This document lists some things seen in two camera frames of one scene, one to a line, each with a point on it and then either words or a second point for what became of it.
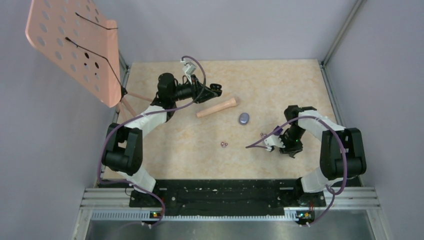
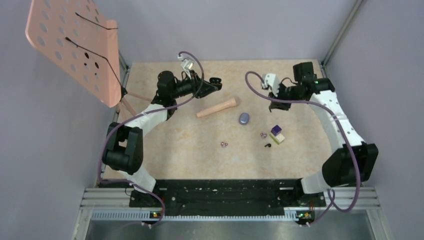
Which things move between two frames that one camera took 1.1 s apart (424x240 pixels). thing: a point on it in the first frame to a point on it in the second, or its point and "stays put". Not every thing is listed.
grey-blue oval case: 244,118 stays put
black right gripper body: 291,144 to 283,93
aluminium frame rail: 341,204 stays put
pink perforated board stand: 76,35 stays put
